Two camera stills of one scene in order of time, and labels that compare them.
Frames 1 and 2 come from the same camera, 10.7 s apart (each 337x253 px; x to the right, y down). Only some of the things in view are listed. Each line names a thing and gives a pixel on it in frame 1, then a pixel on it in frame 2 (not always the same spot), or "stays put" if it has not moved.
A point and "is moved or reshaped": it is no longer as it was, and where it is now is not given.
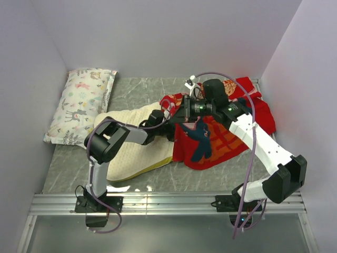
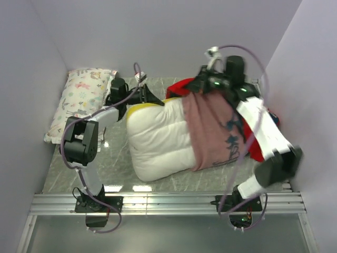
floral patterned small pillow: [86, 94] stays put
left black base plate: [90, 204] stays put
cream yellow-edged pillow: [127, 157] is moved or reshaped
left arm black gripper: [171, 137] → [149, 97]
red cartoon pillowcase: [205, 143] is moved or reshaped
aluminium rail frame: [63, 205] stays put
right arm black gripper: [184, 114] → [199, 85]
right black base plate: [231, 203] stays put
